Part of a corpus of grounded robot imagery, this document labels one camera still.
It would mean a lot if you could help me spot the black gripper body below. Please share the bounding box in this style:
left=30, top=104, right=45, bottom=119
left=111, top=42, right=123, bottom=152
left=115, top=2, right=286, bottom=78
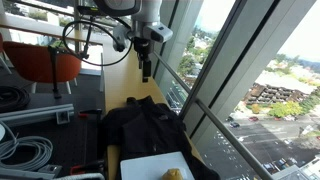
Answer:
left=133, top=36, right=155, bottom=64

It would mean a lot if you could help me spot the black vest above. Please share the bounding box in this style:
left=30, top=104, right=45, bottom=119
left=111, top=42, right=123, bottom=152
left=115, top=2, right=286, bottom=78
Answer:
left=97, top=95, right=221, bottom=180

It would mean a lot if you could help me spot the narrow grey window mullion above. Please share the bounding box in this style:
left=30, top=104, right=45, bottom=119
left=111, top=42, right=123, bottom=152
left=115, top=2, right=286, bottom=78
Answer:
left=146, top=0, right=205, bottom=98

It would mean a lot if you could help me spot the red black clamp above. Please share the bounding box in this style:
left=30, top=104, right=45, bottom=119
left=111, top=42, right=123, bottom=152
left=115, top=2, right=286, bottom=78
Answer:
left=77, top=108, right=103, bottom=121
left=69, top=159, right=107, bottom=176

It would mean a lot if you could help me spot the black tripod stand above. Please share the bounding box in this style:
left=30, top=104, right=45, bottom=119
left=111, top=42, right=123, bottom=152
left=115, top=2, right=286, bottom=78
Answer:
left=47, top=14, right=96, bottom=100

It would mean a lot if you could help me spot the wide grey window mullion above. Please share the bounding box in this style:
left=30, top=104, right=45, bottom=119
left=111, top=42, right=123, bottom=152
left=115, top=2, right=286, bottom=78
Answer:
left=179, top=0, right=318, bottom=151

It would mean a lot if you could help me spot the white board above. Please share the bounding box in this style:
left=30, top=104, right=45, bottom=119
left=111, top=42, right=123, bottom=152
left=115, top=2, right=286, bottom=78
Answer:
left=119, top=151, right=196, bottom=180

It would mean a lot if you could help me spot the grey metal handrail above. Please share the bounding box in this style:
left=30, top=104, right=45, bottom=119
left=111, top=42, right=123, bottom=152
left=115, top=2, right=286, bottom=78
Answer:
left=151, top=49, right=275, bottom=180

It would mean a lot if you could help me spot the orange chair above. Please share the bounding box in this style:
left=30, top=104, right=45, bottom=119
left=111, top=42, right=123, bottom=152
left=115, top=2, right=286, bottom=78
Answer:
left=2, top=40, right=83, bottom=95

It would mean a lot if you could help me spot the yellow object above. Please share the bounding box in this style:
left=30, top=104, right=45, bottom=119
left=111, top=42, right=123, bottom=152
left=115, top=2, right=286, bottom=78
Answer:
left=162, top=168, right=184, bottom=180

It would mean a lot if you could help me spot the aluminium extrusion bar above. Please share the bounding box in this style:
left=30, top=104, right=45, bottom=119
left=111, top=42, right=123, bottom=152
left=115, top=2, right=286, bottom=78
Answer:
left=0, top=103, right=75, bottom=127

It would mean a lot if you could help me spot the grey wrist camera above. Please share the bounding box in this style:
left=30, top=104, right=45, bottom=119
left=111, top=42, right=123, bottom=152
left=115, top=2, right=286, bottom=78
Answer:
left=112, top=23, right=135, bottom=53

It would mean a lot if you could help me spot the black stand camera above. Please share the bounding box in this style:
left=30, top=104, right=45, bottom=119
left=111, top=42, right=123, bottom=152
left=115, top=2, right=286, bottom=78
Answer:
left=76, top=4, right=110, bottom=18

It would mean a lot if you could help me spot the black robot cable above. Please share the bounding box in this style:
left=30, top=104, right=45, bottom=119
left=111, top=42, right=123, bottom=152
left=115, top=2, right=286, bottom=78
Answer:
left=61, top=19, right=135, bottom=67

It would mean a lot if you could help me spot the wooden rail beam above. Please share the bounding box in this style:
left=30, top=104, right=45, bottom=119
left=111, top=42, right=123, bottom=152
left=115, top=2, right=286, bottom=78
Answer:
left=0, top=22, right=104, bottom=46

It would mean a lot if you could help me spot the white corrugated hose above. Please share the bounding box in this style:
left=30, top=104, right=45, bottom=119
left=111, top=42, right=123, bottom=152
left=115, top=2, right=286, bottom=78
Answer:
left=52, top=172, right=106, bottom=180

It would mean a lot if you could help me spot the black coiled cable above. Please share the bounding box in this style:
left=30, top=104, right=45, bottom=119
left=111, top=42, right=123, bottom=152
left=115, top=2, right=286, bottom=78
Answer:
left=0, top=85, right=32, bottom=114

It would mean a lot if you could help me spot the grey coiled cable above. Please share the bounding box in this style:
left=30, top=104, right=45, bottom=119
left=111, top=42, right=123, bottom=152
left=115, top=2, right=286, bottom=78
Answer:
left=0, top=120, right=54, bottom=172

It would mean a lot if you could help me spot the aluminium bracket profile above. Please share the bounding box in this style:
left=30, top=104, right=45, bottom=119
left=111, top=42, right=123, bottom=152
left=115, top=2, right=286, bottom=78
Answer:
left=0, top=163, right=63, bottom=180

